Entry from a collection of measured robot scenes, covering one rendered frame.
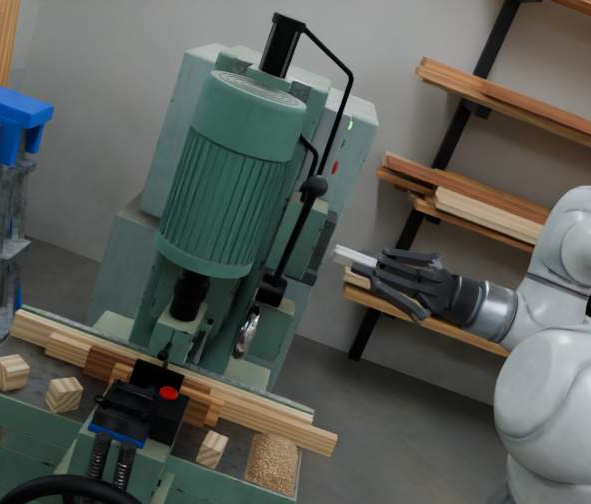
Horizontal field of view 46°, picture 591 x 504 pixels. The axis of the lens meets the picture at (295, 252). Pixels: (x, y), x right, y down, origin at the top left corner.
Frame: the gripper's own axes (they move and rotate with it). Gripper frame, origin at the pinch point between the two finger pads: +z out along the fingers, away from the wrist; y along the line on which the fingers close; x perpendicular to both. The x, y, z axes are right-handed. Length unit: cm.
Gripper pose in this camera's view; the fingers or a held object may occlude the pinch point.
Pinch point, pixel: (353, 259)
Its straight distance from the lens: 111.9
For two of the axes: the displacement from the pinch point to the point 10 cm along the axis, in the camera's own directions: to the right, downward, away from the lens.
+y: 2.9, -8.2, 5.0
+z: -9.3, -3.6, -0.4
